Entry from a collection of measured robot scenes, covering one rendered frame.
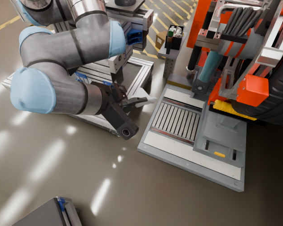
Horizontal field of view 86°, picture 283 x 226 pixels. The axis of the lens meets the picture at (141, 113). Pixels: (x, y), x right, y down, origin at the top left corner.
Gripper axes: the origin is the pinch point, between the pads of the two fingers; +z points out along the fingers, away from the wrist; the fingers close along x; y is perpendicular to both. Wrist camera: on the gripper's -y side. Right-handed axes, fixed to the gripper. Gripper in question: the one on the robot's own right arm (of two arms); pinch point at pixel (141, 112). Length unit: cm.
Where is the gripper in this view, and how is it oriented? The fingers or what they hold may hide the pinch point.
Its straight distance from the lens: 53.2
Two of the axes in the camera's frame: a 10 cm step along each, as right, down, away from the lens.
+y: -4.2, -8.4, 3.4
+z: 5.5, 0.6, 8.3
